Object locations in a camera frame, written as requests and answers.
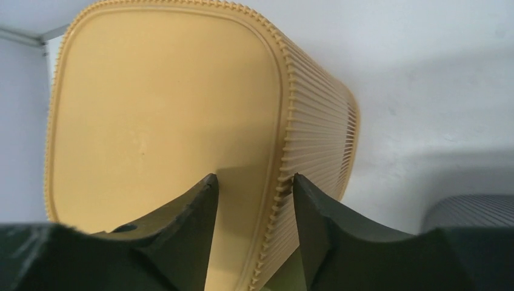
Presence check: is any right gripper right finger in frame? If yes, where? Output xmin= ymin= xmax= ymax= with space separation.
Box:
xmin=292 ymin=174 xmax=513 ymax=290

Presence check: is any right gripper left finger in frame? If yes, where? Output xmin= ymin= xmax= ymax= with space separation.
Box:
xmin=1 ymin=173 xmax=219 ymax=290

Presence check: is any yellow plastic basket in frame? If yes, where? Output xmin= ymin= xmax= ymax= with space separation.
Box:
xmin=44 ymin=1 xmax=360 ymax=290

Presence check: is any green plastic basket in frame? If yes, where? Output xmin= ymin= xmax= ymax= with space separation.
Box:
xmin=261 ymin=247 xmax=307 ymax=291

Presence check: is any grey plastic basket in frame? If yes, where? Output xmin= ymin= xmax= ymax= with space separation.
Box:
xmin=421 ymin=194 xmax=513 ymax=232

